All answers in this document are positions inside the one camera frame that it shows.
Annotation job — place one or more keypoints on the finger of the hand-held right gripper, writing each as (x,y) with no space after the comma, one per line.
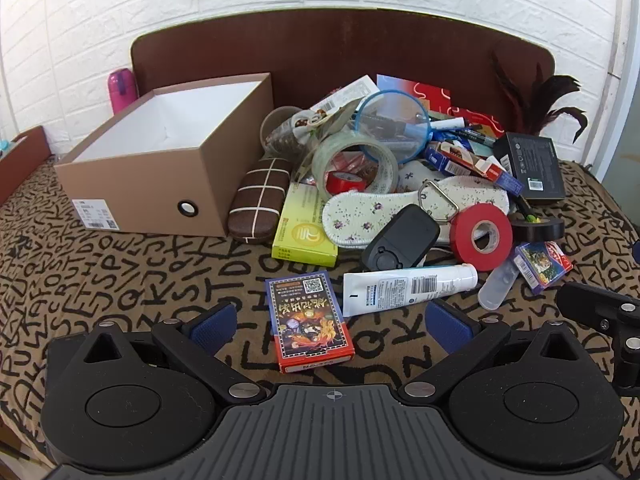
(590,305)

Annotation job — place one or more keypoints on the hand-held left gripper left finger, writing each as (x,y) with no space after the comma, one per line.
(216,329)

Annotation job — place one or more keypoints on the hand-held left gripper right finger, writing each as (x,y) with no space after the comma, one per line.
(449,327)

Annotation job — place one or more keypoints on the white tube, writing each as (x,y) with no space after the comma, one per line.
(405,287)

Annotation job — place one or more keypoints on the dark playing card box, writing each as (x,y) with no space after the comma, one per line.
(307,320)

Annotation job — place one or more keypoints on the black car key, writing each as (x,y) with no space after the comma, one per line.
(400,240)

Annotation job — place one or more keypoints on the brown cardboard box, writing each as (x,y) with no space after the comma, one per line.
(150,175)

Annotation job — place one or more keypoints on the small blue card box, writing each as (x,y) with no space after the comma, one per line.
(545,265)

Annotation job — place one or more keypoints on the clear plastic case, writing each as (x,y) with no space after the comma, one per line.
(497,287)

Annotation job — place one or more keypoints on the letter printed blanket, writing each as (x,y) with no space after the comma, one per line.
(150,280)

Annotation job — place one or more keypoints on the black tape roll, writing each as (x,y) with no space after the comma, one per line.
(542,230)

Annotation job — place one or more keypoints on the green and yellow box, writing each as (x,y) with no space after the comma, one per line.
(302,230)

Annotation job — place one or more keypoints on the brown checked glasses case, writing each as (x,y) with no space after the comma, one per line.
(257,200)

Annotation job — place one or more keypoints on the floral insole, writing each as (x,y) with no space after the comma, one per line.
(417,174)
(360,212)

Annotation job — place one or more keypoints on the black box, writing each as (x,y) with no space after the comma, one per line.
(532,165)

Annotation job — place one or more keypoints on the blue and red small box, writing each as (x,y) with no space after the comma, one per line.
(470,162)

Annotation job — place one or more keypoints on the small red tape roll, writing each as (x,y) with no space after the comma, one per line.
(342,180)

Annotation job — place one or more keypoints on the brown pine cone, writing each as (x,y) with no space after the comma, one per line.
(285,142)

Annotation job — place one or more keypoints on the clear tape roll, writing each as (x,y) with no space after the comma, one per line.
(325,160)

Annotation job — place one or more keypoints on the white marker pen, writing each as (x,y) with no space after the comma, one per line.
(450,124)

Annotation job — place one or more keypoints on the dark feather duster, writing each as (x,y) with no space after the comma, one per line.
(537,102)

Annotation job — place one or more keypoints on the red and blue card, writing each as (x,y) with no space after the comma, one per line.
(425,92)

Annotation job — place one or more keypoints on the white snack packet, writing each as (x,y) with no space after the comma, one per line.
(342,97)

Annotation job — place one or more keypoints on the pink bottle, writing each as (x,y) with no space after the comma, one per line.
(121,91)

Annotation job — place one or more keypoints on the brown side box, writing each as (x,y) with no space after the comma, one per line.
(22,160)

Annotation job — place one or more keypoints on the brown headboard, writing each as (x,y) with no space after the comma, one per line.
(320,55)

